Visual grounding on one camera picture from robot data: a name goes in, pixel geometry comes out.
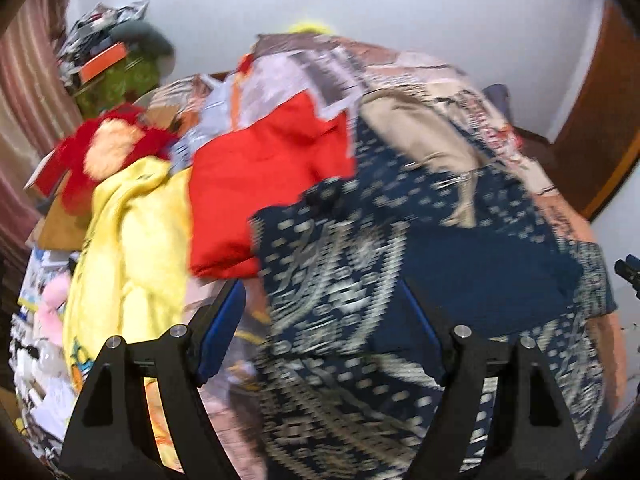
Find grey blue pillow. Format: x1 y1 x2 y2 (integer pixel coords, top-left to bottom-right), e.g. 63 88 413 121
484 84 517 127

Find red garment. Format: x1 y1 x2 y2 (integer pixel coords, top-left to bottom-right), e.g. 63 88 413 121
189 91 359 281

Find pile of papers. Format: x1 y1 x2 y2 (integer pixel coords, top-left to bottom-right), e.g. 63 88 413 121
9 245 82 453

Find printed blanket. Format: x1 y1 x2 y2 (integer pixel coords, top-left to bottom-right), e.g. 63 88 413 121
144 32 629 480

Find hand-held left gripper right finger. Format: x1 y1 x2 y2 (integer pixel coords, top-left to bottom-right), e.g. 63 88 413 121
400 277 584 480

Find orange box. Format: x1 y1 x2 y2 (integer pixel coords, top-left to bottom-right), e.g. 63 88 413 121
77 42 127 84

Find striped pink curtain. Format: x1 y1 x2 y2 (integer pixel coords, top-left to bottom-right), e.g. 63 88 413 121
0 0 87 263

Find navy patterned shirt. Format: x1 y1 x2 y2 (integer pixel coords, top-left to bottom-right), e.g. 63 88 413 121
247 110 619 480

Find cardboard box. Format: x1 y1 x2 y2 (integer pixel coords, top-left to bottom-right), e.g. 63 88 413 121
24 150 97 252

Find yellow fluffy thing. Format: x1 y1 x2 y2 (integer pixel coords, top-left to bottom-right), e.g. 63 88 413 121
289 21 334 37

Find pink plush toy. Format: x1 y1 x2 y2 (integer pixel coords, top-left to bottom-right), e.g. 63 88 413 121
34 274 72 347

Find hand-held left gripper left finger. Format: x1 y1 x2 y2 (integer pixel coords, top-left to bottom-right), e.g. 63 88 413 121
59 278 247 480

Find beige garment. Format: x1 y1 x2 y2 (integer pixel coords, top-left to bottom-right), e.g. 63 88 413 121
357 87 497 229

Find red plush toy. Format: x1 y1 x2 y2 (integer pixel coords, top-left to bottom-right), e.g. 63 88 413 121
37 105 181 212

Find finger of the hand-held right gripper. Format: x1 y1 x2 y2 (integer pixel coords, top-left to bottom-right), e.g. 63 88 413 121
614 255 640 302

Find yellow garment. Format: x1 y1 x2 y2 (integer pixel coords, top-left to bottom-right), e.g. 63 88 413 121
62 155 202 463

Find wooden door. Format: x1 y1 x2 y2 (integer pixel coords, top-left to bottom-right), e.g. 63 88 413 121
549 0 640 222

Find pile of printed bags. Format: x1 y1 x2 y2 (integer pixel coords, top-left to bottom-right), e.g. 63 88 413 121
57 0 151 68

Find grey cushion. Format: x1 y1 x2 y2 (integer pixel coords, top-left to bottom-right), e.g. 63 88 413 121
109 20 177 62

